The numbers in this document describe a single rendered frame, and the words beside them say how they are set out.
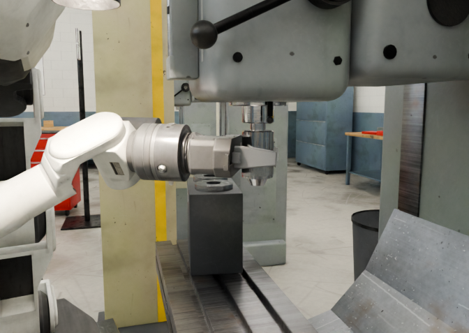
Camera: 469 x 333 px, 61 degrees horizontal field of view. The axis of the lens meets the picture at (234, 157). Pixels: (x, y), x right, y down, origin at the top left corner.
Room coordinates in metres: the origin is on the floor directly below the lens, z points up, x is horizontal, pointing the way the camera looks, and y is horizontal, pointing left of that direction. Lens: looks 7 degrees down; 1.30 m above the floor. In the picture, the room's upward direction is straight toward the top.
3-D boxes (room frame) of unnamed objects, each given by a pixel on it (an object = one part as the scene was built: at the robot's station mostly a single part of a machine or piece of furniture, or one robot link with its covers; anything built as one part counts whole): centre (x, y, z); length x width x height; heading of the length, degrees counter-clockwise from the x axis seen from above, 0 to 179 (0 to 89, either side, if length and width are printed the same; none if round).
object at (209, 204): (0.97, 0.06, 1.03); 0.22 x 0.12 x 0.20; 8
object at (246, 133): (0.59, -0.03, 1.26); 0.05 x 0.05 x 0.01
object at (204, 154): (0.61, 0.06, 1.23); 0.13 x 0.12 x 0.10; 171
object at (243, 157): (0.56, -0.03, 1.23); 0.06 x 0.02 x 0.03; 80
